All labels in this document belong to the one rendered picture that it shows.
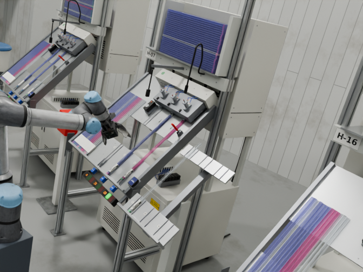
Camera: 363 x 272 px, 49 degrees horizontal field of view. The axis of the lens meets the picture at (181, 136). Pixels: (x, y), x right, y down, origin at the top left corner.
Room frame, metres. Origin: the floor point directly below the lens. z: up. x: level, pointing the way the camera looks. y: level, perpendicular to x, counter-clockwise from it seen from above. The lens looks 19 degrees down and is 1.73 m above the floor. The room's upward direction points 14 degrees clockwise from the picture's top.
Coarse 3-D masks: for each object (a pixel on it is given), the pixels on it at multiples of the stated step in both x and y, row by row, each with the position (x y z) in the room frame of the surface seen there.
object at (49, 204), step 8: (64, 136) 2.72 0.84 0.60; (64, 144) 2.73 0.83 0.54; (64, 152) 2.74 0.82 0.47; (64, 160) 2.74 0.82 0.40; (56, 168) 2.76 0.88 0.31; (56, 176) 2.75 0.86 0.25; (56, 184) 2.74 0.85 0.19; (56, 192) 2.72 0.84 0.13; (40, 200) 2.75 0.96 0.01; (48, 200) 2.78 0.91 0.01; (56, 200) 2.73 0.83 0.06; (48, 208) 2.66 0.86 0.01; (56, 208) 2.69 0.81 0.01; (72, 208) 2.74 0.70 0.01
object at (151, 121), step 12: (144, 84) 2.64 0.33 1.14; (156, 84) 2.60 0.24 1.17; (144, 96) 2.53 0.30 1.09; (156, 108) 2.39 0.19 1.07; (144, 120) 2.33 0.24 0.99; (156, 120) 2.30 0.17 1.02; (168, 120) 2.27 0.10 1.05; (180, 120) 2.23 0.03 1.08; (156, 132) 2.21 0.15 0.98; (168, 132) 2.18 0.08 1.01
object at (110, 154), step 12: (108, 144) 2.25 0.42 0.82; (120, 144) 2.22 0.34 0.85; (96, 156) 2.20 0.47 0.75; (108, 156) 2.16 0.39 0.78; (120, 156) 2.14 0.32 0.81; (132, 156) 2.11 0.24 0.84; (108, 168) 2.08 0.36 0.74; (120, 168) 2.05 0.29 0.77; (144, 168) 2.00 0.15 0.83; (120, 180) 1.98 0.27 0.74
